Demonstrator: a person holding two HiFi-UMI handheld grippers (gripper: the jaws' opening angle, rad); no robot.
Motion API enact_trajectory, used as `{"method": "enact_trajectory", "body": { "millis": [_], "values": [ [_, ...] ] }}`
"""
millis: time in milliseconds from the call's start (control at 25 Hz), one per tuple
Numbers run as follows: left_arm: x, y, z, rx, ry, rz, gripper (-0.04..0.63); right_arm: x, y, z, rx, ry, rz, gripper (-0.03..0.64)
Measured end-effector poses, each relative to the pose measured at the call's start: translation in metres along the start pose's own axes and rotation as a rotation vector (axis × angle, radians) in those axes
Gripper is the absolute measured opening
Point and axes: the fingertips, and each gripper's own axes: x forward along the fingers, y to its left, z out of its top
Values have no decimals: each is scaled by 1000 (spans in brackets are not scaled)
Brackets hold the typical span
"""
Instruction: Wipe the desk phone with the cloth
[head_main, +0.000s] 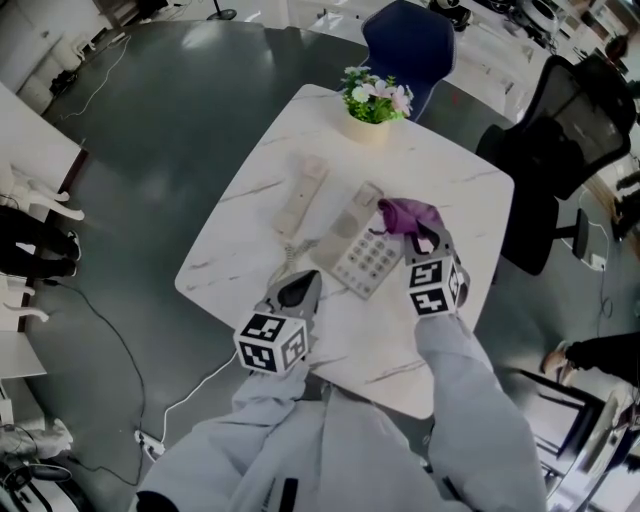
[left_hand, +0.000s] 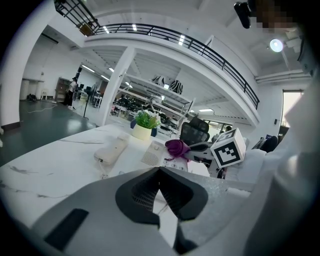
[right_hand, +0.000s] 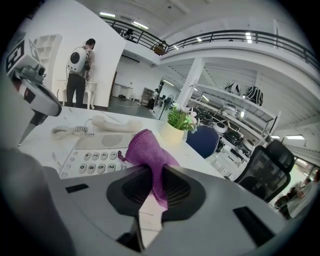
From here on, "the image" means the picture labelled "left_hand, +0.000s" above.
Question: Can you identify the black balcony railing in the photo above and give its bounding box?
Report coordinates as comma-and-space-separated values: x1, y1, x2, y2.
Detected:
53, 0, 261, 110

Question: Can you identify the row of black white pods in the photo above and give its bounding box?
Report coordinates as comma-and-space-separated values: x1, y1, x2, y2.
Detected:
113, 96, 181, 131

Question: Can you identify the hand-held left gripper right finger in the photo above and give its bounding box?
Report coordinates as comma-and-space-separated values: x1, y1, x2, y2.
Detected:
158, 166, 253, 256

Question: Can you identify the white marble table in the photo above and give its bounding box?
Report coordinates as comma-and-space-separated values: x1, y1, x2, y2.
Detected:
0, 124, 213, 248

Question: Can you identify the black standing fan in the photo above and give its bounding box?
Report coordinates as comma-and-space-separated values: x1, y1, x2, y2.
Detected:
83, 83, 98, 120

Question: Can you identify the potted plant with white flowers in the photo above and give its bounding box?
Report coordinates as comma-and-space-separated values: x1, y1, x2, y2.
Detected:
131, 109, 162, 141

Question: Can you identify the black mesh office chair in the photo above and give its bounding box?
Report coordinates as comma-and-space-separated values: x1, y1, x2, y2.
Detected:
179, 116, 211, 148

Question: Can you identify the white metal storage rack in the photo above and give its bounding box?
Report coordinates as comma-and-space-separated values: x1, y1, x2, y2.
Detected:
113, 72, 197, 131

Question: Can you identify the person's right forearm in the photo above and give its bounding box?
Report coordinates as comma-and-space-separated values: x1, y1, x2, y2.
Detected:
224, 148, 267, 180

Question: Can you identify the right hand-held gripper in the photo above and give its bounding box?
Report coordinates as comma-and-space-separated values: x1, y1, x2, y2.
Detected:
186, 127, 247, 179

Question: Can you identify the purple cloth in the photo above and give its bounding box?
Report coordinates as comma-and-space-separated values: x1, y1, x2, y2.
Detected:
164, 139, 192, 161

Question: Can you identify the black head camera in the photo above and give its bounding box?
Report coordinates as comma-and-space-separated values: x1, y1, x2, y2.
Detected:
233, 1, 252, 30

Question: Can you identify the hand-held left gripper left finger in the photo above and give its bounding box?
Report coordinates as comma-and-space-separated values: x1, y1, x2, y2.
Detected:
31, 166, 176, 256

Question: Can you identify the white phone base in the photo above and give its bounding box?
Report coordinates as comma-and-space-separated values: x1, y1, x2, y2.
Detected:
140, 140, 190, 174

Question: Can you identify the wooden shelf unit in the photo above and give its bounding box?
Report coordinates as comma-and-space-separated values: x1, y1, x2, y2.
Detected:
56, 77, 71, 103

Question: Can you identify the round ceiling lamp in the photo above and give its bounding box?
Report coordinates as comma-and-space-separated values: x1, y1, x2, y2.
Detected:
269, 38, 284, 53

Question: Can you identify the white telephone handset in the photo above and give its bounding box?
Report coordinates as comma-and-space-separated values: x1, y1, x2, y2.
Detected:
93, 134, 130, 165

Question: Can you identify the person's grey jacket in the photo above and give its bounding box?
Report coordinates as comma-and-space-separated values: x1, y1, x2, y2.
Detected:
243, 82, 320, 256

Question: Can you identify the black white striped bag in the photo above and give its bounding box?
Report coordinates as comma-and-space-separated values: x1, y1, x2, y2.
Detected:
168, 79, 184, 95
151, 74, 167, 86

